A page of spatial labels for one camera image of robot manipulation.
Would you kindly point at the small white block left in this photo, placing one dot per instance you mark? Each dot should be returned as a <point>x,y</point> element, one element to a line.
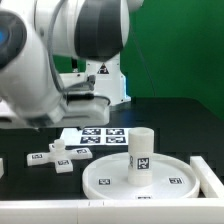
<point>1,167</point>

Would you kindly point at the white L-shaped frame border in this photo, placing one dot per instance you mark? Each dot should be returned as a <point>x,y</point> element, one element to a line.
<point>39,196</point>

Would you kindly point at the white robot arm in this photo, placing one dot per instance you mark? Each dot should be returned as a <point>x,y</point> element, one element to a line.
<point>33,94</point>

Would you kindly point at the white marker tag sheet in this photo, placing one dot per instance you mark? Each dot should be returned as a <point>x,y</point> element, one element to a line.
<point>95,136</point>

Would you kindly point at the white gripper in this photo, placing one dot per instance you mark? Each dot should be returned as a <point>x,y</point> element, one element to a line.
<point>81,113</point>

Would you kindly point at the white round table top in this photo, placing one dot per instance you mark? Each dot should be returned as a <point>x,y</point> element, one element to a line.
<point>123,177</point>

